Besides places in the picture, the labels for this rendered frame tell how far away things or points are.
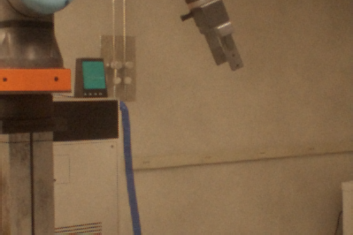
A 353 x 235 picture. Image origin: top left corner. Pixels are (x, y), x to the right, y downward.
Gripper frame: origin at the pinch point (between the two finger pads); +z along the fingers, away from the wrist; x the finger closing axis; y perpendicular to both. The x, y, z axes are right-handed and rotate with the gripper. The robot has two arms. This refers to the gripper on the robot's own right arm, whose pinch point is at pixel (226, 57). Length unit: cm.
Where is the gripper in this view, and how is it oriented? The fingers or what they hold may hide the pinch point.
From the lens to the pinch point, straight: 139.8
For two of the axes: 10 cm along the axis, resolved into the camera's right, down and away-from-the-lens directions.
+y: -9.0, 4.1, -1.2
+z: 3.8, 9.0, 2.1
